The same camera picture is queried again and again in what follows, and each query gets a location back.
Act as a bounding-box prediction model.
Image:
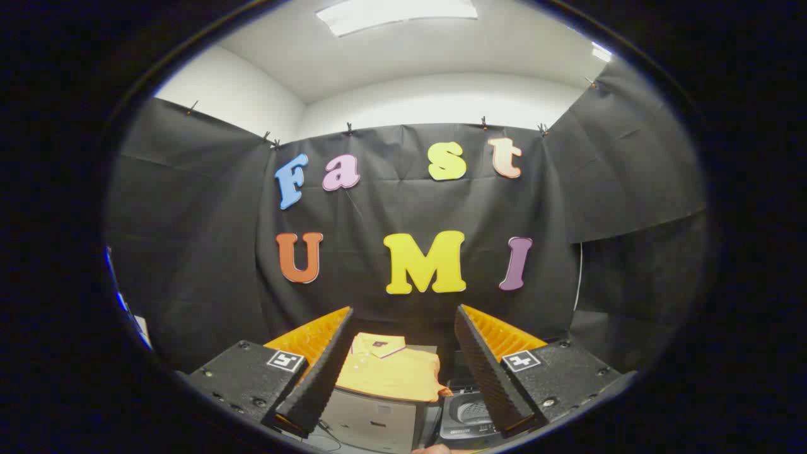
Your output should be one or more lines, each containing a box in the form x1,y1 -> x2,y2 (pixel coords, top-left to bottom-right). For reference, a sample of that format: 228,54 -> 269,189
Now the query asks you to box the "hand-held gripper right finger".
455,305 -> 637,438

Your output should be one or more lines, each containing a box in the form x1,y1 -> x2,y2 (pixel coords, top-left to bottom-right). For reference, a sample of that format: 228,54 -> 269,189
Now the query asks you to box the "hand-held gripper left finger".
187,306 -> 355,438

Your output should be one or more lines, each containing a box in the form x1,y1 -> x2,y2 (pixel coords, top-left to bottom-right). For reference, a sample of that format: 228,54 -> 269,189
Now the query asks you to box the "grey washing machine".
437,377 -> 506,443

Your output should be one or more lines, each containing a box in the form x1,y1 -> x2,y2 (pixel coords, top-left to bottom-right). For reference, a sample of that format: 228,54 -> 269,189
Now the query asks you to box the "orange polo shirt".
335,332 -> 452,403

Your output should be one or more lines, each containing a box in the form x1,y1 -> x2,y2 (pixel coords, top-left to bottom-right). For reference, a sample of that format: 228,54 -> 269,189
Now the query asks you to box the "grey cabinet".
314,344 -> 443,454

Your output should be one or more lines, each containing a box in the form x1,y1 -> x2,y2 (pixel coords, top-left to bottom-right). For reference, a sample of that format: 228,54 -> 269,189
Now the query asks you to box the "black backdrop cloth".
104,60 -> 707,379

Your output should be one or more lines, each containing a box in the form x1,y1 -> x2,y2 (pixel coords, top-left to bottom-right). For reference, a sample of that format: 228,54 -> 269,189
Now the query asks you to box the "row of black clips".
186,76 -> 600,151

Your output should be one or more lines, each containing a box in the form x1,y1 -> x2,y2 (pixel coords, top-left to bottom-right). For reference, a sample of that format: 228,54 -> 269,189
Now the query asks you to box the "large ceiling light panel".
315,0 -> 479,37

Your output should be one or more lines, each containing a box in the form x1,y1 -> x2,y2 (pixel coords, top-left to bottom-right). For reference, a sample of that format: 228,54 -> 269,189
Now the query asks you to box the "black cable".
315,417 -> 344,451

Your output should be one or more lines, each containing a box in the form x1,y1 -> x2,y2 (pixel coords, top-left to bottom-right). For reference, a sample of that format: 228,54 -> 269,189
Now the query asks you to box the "white cable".
572,242 -> 584,313

